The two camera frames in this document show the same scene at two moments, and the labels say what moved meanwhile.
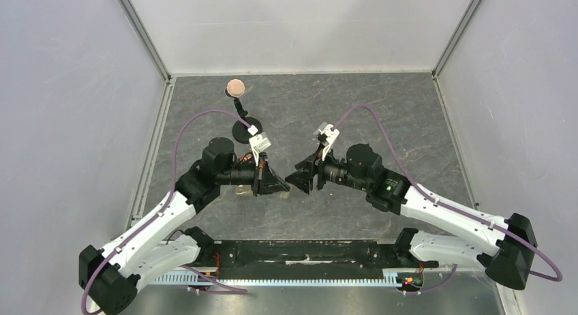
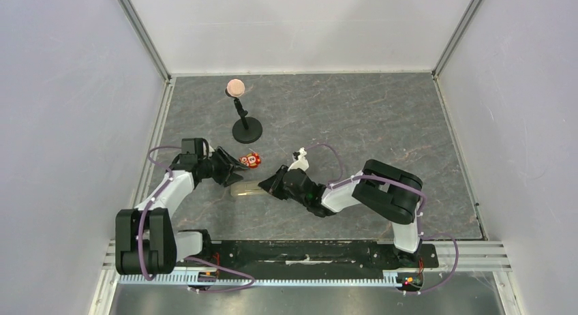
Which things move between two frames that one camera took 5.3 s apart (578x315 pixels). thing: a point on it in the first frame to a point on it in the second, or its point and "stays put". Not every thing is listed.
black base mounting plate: (306, 256) stays put
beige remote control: (245, 190) stays put
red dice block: (246, 158) stays put
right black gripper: (316, 175) to (280, 184)
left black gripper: (264, 181) to (227, 163)
